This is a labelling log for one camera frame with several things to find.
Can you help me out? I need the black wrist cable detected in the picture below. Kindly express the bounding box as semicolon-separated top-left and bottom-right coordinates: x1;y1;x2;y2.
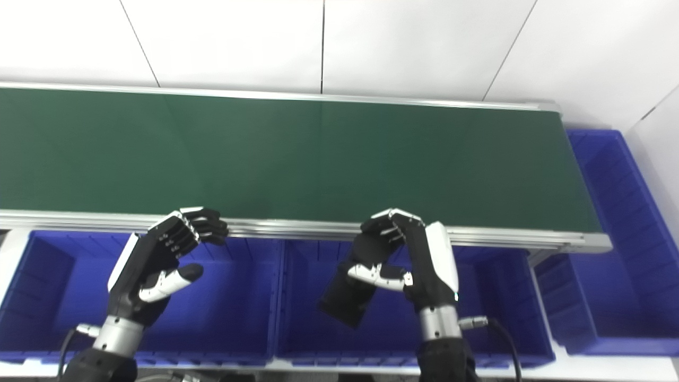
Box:
459;316;523;382
56;324;101;382

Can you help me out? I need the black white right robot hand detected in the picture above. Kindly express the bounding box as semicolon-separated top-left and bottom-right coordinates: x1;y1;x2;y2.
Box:
347;209;459;314

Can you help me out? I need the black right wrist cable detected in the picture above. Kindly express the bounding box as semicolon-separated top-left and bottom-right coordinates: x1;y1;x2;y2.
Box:
459;316;523;382

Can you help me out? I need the blue plastic bin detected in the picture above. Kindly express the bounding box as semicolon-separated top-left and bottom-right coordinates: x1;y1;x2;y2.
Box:
0;230;282;367
273;239;555;369
533;129;679;356

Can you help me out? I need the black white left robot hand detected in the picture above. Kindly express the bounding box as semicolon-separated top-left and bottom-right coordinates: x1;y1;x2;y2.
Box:
108;207;230;327

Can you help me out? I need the black cylinder block part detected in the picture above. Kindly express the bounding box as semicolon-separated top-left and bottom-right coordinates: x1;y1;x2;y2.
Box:
318;233;409;329

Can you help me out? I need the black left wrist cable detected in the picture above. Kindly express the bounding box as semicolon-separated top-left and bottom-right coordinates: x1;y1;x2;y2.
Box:
56;324;101;382

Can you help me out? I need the green conveyor belt aluminium frame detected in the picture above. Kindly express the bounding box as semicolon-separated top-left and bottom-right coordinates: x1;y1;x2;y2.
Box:
0;82;613;253

